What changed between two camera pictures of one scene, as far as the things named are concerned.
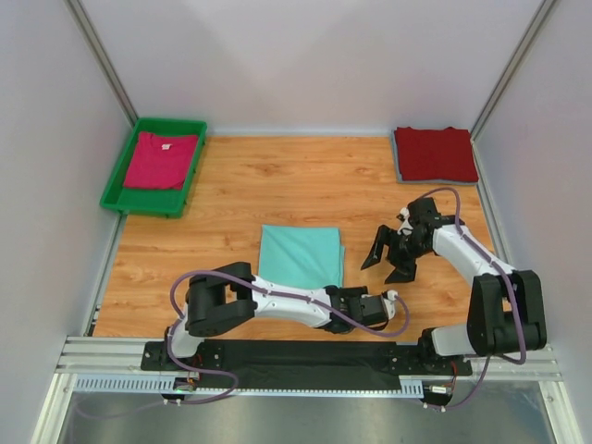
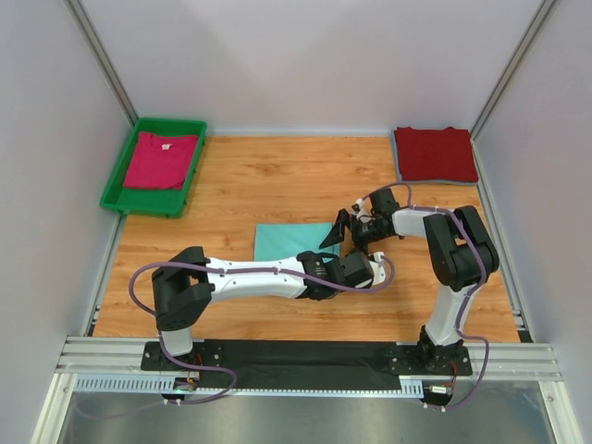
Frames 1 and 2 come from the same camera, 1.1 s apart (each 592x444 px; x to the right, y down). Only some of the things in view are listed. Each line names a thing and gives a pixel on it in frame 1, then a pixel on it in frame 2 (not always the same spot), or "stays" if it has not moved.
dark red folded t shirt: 426,154 stays
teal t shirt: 309,257 stays
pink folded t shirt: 161,162 stays
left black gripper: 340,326 -> 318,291
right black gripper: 403,272 -> 336,233
